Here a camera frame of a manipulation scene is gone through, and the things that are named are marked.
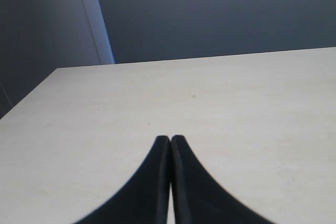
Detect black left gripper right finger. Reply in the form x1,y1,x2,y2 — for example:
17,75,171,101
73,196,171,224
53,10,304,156
171,135,271,223

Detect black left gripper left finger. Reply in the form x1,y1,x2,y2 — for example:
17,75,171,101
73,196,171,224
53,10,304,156
77,135,170,223

